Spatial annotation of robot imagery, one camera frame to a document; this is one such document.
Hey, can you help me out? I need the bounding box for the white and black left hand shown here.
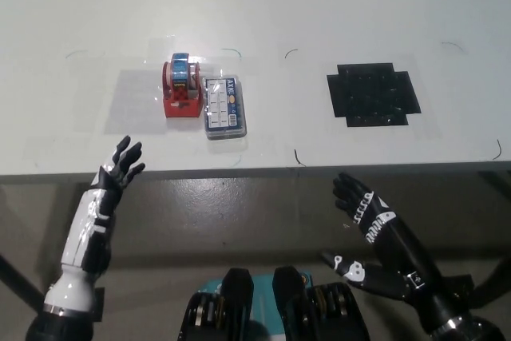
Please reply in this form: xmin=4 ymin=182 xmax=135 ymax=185
xmin=59 ymin=136 xmax=147 ymax=278

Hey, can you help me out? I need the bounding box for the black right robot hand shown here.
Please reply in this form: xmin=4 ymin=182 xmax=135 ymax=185
xmin=321 ymin=172 xmax=444 ymax=303

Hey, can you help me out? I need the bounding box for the blue clear screw box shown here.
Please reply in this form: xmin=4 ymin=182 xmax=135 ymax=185
xmin=201 ymin=74 xmax=248 ymax=141

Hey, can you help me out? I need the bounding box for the red tape dispenser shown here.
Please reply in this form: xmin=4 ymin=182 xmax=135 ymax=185
xmin=161 ymin=52 xmax=205 ymax=120

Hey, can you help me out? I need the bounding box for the black table leg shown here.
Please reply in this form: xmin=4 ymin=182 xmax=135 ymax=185
xmin=470 ymin=252 xmax=511 ymax=310
xmin=0 ymin=252 xmax=44 ymax=314

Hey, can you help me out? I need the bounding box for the grey translucent film sheet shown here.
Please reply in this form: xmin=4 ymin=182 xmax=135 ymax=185
xmin=104 ymin=68 xmax=208 ymax=137

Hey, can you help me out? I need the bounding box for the black and teal robot body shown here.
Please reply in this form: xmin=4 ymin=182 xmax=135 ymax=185
xmin=177 ymin=264 xmax=370 ymax=341

